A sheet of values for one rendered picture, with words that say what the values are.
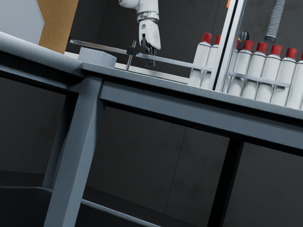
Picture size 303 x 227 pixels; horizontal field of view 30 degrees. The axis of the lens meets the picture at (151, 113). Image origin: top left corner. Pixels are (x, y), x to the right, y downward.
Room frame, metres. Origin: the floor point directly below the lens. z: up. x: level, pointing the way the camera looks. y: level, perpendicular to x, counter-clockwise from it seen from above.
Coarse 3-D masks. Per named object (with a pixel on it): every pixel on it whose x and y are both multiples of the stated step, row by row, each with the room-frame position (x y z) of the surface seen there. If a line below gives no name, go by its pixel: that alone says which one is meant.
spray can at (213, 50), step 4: (220, 36) 2.00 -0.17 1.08; (216, 40) 2.01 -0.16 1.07; (216, 44) 2.01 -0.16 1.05; (212, 48) 2.01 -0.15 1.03; (216, 48) 2.00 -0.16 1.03; (212, 52) 2.00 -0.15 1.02; (216, 52) 2.00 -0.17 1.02; (212, 56) 2.00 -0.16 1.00; (208, 60) 2.01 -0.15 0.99; (212, 60) 2.00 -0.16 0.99; (208, 64) 2.01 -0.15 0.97; (212, 64) 2.00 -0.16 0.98; (208, 72) 2.00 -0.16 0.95; (204, 76) 2.01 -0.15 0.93; (208, 76) 2.00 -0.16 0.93; (204, 80) 2.00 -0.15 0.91; (208, 80) 2.00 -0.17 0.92; (204, 84) 2.00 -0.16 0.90; (204, 88) 2.00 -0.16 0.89
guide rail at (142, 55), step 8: (104, 48) 2.17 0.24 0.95; (112, 48) 2.16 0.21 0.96; (144, 56) 2.09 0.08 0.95; (152, 56) 2.08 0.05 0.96; (176, 64) 2.04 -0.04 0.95; (184, 64) 2.02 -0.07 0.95; (192, 64) 2.01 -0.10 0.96; (232, 72) 1.94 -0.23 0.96; (256, 80) 1.90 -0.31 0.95; (264, 80) 1.89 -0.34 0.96; (272, 80) 1.88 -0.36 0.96
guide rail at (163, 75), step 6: (66, 54) 2.33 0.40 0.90; (72, 54) 2.32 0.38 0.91; (78, 54) 2.30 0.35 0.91; (120, 66) 2.21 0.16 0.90; (132, 66) 2.19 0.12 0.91; (138, 72) 2.18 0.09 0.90; (144, 72) 2.17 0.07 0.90; (150, 72) 2.16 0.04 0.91; (156, 72) 2.14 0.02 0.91; (168, 78) 2.12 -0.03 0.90; (174, 78) 2.11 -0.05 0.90; (180, 78) 2.10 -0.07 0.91; (186, 78) 2.09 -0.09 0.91
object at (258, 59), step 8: (264, 48) 1.93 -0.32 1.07; (256, 56) 1.93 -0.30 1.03; (264, 56) 1.93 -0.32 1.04; (256, 64) 1.92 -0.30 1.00; (264, 64) 1.93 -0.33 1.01; (248, 72) 1.94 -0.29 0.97; (256, 72) 1.92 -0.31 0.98; (248, 80) 1.93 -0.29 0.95; (248, 88) 1.93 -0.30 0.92; (256, 88) 1.93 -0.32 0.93; (248, 96) 1.92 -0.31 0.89; (256, 96) 1.94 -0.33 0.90
